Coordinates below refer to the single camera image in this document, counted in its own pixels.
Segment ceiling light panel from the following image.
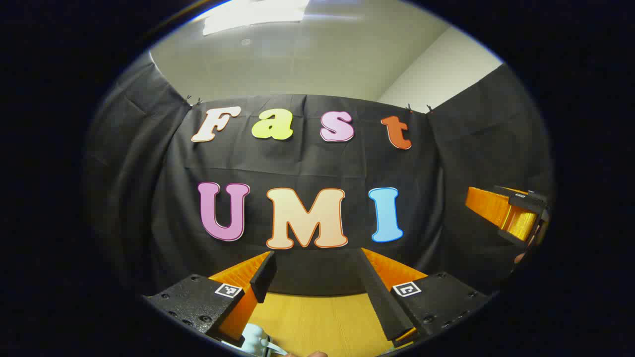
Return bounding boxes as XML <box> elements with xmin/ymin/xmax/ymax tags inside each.
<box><xmin>201</xmin><ymin>0</ymin><xmax>311</xmax><ymax>36</ymax></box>

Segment light blue suitcase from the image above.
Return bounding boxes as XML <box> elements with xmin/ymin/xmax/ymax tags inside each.
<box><xmin>222</xmin><ymin>323</ymin><xmax>288</xmax><ymax>357</ymax></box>

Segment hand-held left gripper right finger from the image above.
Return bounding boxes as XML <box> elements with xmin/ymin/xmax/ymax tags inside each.
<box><xmin>356</xmin><ymin>247</ymin><xmax>497</xmax><ymax>348</ymax></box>

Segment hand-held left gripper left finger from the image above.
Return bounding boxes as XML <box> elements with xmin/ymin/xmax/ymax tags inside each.
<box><xmin>141</xmin><ymin>250</ymin><xmax>277</xmax><ymax>348</ymax></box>

